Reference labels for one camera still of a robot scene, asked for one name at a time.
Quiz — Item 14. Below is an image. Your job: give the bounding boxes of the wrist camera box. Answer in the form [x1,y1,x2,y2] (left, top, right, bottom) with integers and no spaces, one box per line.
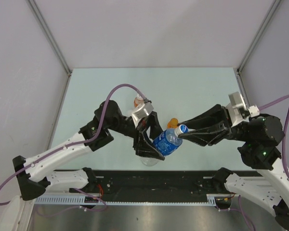
[226,92,260,127]
[131,99,154,127]

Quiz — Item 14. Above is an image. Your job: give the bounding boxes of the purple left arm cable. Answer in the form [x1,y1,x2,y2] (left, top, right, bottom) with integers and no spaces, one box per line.
[0,83,145,205]

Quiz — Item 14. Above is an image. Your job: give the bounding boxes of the white slotted cable duct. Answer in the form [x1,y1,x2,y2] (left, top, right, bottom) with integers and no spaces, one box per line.
[35,194,217,207]

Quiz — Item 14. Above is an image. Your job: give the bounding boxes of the orange tea bottle white cap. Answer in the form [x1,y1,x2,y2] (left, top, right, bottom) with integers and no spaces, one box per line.
[133,94,144,107]

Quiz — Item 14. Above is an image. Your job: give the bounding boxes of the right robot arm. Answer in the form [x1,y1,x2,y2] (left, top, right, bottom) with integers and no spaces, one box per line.
[180,104,289,231]

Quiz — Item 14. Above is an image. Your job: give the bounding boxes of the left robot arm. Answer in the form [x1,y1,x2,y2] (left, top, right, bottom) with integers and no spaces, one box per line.
[13,100,165,201]

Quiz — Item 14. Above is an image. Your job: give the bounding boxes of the small orange bottle gold cap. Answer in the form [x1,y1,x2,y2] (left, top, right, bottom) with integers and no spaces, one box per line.
[167,118,179,128]

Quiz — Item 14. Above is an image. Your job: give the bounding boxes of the blue Pocari Sweat bottle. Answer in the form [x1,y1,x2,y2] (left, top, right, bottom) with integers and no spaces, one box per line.
[153,128,183,157]

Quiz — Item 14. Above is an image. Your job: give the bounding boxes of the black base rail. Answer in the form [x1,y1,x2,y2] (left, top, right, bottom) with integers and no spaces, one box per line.
[60,168,265,195]

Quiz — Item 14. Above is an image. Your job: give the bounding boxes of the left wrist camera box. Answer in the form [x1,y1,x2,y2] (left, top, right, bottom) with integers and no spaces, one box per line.
[131,99,154,127]

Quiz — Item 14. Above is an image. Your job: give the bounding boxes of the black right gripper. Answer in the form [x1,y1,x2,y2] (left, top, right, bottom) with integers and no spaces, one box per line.
[174,103,251,146]

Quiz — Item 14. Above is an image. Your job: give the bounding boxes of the blue Pocari bottle cap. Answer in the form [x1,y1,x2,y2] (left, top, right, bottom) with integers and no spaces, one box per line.
[177,125,188,135]

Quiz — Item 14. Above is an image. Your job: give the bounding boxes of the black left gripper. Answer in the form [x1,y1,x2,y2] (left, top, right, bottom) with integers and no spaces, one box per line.
[106,110,171,159]

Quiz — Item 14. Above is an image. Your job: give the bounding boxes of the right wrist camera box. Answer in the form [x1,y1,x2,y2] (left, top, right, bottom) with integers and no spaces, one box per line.
[226,92,260,127]

